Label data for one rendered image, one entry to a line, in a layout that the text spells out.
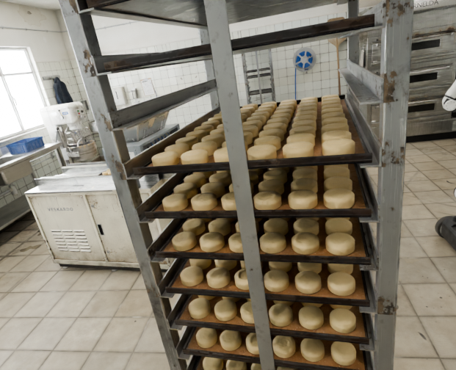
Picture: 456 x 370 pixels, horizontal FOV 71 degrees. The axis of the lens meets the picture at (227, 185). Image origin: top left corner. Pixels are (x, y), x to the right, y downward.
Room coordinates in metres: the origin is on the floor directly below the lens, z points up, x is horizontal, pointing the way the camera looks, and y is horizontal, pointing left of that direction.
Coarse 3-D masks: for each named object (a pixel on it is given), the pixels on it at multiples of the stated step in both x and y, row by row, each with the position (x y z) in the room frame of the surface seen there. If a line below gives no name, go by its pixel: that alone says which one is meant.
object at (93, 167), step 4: (92, 164) 3.08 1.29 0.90; (96, 164) 3.05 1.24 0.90; (100, 164) 3.03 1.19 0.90; (104, 164) 3.00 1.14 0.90; (64, 168) 3.16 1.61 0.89; (68, 168) 3.14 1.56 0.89; (72, 168) 3.13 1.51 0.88; (76, 168) 3.11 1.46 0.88; (80, 168) 3.10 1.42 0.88; (84, 168) 3.08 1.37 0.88; (88, 168) 3.07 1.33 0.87; (92, 168) 3.05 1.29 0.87; (96, 168) 3.03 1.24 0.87; (100, 168) 3.02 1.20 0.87; (104, 168) 3.00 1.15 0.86; (108, 168) 2.99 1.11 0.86; (64, 172) 3.17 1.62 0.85; (68, 172) 3.15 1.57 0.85; (72, 172) 3.13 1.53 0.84; (76, 172) 3.12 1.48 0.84
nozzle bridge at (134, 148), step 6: (168, 126) 2.89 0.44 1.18; (174, 126) 2.87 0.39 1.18; (156, 132) 2.70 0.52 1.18; (162, 132) 2.65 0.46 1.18; (168, 132) 2.92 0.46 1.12; (144, 138) 2.53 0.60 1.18; (150, 138) 2.49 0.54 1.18; (156, 138) 2.54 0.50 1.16; (126, 144) 2.41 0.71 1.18; (132, 144) 2.37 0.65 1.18; (138, 144) 2.34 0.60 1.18; (144, 144) 2.35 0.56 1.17; (150, 144) 2.59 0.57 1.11; (102, 150) 2.40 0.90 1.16; (132, 150) 2.31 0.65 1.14; (138, 150) 2.29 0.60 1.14; (132, 156) 2.31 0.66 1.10; (138, 180) 2.35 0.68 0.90; (138, 186) 2.33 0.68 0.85
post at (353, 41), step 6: (354, 0) 0.99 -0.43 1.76; (348, 6) 0.99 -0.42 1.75; (354, 6) 0.99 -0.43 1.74; (348, 12) 0.99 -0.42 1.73; (354, 12) 0.99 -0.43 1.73; (354, 36) 0.99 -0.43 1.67; (348, 42) 1.00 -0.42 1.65; (354, 42) 0.99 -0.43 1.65; (348, 48) 1.00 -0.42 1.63; (354, 48) 0.99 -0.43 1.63; (348, 54) 1.00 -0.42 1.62; (354, 54) 0.99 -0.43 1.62; (354, 60) 0.99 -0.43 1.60; (354, 96) 0.99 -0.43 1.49
